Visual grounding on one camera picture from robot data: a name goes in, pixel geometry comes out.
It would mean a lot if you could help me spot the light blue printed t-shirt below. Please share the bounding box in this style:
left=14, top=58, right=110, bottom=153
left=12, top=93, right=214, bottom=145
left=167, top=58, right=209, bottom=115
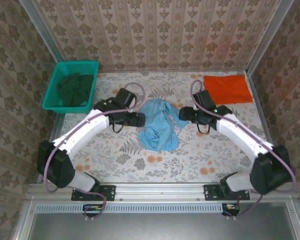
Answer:
left=137, top=98, right=188, bottom=153

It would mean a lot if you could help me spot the folded orange t-shirt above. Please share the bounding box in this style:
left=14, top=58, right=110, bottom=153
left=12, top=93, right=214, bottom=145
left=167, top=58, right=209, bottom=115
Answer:
left=203, top=74, right=254, bottom=105

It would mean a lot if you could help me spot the crumpled dark green t-shirt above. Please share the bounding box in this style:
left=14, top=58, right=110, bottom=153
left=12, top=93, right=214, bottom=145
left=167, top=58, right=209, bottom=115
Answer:
left=55, top=73, right=95, bottom=107

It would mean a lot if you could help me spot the floral table cloth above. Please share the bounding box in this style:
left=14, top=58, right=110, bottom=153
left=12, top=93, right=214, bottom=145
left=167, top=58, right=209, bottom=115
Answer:
left=47, top=71, right=278, bottom=183

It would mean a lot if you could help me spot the teal plastic basket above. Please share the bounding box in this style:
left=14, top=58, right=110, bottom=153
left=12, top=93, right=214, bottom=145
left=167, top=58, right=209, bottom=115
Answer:
left=41, top=60, right=100, bottom=115

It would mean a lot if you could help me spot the small black electronics board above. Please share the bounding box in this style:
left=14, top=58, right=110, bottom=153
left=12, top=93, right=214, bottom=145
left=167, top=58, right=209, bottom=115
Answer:
left=221, top=202, right=241, bottom=217
left=82, top=203, right=104, bottom=217

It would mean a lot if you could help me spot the grey metal panel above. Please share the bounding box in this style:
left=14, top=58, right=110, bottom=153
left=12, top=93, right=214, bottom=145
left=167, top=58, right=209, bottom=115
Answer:
left=27, top=202, right=300, bottom=240

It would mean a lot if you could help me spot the thin black left gripper cable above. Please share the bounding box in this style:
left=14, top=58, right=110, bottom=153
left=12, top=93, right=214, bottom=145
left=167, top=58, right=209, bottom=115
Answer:
left=111, top=121, right=125, bottom=134

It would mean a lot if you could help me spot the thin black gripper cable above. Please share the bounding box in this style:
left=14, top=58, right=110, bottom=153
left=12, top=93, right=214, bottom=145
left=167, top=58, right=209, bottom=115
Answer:
left=196, top=122, right=211, bottom=135
left=111, top=121, right=125, bottom=134

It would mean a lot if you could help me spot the thin black right gripper cable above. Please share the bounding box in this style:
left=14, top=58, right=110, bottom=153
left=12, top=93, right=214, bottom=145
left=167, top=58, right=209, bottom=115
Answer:
left=196, top=122, right=211, bottom=135

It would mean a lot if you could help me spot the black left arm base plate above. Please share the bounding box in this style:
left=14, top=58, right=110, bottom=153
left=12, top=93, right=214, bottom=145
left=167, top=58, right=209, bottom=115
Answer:
left=71, top=184, right=116, bottom=202

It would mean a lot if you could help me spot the aluminium mounting rail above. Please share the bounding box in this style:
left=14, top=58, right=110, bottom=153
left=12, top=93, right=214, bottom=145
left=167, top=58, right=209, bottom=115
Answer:
left=27, top=182, right=297, bottom=201

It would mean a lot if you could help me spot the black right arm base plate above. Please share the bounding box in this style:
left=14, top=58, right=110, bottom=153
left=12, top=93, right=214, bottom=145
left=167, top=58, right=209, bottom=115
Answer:
left=203, top=184, right=251, bottom=202

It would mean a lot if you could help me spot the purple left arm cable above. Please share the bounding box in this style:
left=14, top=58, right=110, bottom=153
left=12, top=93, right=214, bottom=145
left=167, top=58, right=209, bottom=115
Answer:
left=43, top=81, right=148, bottom=222

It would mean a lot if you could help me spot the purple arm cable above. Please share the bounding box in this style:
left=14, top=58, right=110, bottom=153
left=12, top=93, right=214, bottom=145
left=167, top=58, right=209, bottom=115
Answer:
left=43, top=81, right=148, bottom=222
left=190, top=79, right=297, bottom=221

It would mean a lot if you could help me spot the grey slotted cable duct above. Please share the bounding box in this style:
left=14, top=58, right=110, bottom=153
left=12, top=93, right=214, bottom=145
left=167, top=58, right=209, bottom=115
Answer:
left=36, top=202, right=225, bottom=214

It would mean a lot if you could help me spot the aluminium frame post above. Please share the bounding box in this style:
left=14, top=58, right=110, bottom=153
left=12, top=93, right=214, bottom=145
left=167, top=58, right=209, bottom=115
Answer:
left=246, top=0, right=298, bottom=76
left=17, top=0, right=65, bottom=64

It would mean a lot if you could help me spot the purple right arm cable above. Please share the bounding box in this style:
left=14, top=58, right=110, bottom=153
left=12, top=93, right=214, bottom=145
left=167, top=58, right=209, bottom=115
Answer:
left=190, top=79, right=297, bottom=221

